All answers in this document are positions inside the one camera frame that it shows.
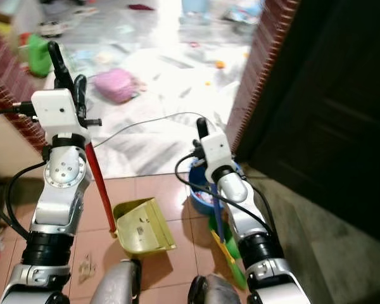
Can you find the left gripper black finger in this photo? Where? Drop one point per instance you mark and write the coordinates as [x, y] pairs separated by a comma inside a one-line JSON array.
[[59, 62], [80, 85]]

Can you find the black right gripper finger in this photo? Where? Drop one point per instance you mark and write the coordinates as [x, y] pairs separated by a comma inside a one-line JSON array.
[[202, 128]]

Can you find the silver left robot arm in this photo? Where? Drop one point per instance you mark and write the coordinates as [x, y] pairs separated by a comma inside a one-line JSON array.
[[58, 202]]

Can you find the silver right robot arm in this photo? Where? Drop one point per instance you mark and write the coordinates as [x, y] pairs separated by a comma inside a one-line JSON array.
[[253, 221]]

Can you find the green plastic toy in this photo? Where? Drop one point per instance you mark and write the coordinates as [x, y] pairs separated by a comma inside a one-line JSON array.
[[39, 56]]

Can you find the small toy car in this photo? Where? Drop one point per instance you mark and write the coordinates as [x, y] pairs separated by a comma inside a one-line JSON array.
[[52, 28]]

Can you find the pink bag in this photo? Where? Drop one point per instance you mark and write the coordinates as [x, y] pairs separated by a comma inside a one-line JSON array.
[[115, 85]]

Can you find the blue plastic bucket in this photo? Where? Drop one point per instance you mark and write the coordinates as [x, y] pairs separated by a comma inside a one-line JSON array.
[[199, 193]]

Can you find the small orange ball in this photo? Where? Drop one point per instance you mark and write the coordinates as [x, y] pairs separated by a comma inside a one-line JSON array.
[[220, 63]]

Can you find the dark red cloth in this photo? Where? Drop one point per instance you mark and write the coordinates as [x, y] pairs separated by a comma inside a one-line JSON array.
[[141, 7]]

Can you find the colourful printed package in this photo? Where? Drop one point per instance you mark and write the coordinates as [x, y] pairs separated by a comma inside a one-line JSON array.
[[242, 12]]

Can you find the light blue plastic container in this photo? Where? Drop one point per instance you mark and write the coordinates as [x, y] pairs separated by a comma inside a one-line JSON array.
[[195, 6]]

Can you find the dark wooden door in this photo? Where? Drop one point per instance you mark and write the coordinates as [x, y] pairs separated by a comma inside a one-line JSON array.
[[323, 101]]

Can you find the grey right robot leg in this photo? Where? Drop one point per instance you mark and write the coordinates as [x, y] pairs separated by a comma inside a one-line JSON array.
[[218, 291]]

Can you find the grey robot leg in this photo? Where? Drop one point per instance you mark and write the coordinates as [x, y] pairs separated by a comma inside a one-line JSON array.
[[115, 285], [218, 291]]

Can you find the grey left robot leg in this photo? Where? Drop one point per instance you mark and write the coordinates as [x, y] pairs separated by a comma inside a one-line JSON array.
[[115, 285]]

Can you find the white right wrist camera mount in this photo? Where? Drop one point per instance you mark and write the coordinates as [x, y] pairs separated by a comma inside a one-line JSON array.
[[216, 154]]

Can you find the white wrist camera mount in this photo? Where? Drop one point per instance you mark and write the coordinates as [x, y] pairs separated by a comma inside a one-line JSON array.
[[56, 113], [216, 154]]

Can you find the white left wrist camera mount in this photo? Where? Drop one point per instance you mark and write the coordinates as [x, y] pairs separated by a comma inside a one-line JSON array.
[[56, 113]]

